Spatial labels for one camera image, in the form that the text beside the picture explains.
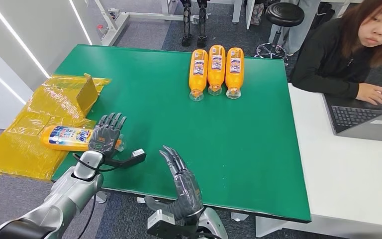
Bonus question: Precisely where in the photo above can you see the green table mat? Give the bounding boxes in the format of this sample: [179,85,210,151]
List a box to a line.
[51,44,312,224]

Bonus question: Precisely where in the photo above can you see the black round stool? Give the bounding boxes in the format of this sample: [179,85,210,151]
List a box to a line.
[254,2,305,62]

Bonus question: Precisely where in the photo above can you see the orange detergent bottle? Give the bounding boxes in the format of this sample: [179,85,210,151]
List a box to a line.
[189,49,209,102]
[207,45,226,96]
[40,125,126,153]
[225,47,244,100]

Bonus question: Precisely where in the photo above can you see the yellow film wrapped cardboard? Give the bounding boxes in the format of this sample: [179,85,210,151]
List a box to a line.
[0,73,111,181]

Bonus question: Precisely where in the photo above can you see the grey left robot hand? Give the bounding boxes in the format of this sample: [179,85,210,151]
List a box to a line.
[88,113,128,158]

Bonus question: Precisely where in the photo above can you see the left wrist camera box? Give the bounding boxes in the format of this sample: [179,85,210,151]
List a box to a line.
[131,148,147,160]

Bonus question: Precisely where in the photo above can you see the standing person's legs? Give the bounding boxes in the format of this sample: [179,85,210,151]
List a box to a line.
[268,0,322,54]

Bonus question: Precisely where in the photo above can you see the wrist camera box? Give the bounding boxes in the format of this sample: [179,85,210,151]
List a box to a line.
[131,148,147,160]
[147,209,177,239]

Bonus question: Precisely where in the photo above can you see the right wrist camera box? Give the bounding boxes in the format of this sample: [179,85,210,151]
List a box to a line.
[147,209,177,239]

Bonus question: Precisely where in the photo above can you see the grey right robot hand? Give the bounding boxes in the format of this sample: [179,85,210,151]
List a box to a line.
[144,145,205,220]

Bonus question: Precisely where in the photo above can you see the grey laptop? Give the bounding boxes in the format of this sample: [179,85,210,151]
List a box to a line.
[321,92,382,144]

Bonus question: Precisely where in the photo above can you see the white metal frame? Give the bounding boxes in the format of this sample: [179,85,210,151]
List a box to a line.
[94,0,191,46]

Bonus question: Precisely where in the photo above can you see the black robot leg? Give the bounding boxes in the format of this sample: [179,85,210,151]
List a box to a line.
[181,0,193,47]
[196,0,210,49]

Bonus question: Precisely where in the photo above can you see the person's hand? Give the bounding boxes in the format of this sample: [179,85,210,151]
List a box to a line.
[356,83,382,106]

